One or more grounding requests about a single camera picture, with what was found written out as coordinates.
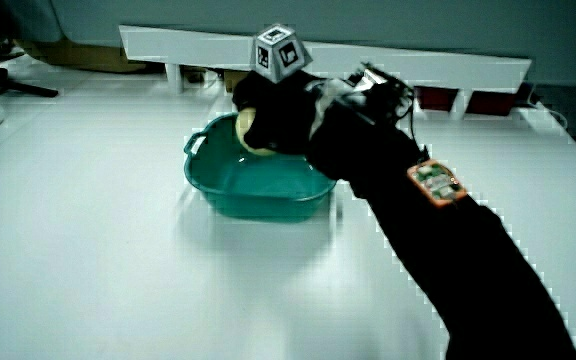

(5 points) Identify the person's right forearm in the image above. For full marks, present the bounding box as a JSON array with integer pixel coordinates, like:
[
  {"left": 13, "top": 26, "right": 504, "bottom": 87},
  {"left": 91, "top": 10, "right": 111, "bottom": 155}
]
[{"left": 306, "top": 79, "right": 576, "bottom": 360}]

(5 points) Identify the orange forearm sensor tag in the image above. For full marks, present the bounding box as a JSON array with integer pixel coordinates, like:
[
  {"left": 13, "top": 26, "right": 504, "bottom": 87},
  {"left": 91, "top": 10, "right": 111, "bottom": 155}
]
[{"left": 406, "top": 158, "right": 469, "bottom": 209}]

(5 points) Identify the grey cable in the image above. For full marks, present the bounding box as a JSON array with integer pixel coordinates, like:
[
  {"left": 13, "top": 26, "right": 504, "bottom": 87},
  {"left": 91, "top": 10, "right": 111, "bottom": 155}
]
[{"left": 521, "top": 82, "right": 569, "bottom": 131}]

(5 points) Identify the small brown box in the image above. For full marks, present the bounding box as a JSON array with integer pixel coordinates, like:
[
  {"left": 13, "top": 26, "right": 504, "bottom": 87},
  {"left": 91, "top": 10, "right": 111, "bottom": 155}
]
[{"left": 223, "top": 69, "right": 250, "bottom": 94}]

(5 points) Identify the teal plastic basin plate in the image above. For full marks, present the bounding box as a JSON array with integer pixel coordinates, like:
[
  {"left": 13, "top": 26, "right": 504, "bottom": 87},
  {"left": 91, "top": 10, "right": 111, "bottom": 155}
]
[{"left": 183, "top": 112, "right": 338, "bottom": 222}]

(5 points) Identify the red box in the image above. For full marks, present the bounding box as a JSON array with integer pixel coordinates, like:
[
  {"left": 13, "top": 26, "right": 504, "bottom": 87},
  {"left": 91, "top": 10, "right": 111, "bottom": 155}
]
[
  {"left": 414, "top": 85, "right": 462, "bottom": 113},
  {"left": 466, "top": 90, "right": 517, "bottom": 118}
]

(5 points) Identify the person's right hand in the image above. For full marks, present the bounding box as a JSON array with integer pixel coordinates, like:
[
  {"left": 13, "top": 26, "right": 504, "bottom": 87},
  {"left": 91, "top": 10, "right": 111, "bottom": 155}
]
[{"left": 231, "top": 23, "right": 330, "bottom": 157}]

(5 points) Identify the wrist circuit board module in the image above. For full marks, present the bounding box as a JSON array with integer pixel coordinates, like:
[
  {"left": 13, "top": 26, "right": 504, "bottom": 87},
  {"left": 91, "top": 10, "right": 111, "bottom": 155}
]
[{"left": 346, "top": 61, "right": 417, "bottom": 127}]

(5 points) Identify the yellow pear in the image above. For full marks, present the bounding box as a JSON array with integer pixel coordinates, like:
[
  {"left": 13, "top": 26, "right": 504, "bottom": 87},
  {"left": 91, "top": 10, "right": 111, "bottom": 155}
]
[{"left": 235, "top": 106, "right": 277, "bottom": 157}]

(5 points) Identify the brown cardboard box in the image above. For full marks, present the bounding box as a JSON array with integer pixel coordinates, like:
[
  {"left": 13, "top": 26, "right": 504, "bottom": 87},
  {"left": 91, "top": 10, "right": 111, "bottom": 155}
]
[{"left": 17, "top": 38, "right": 150, "bottom": 74}]

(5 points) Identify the white shelf rail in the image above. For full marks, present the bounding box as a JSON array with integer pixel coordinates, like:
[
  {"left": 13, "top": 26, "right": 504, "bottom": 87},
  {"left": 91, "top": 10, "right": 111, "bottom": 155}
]
[{"left": 118, "top": 24, "right": 533, "bottom": 122}]

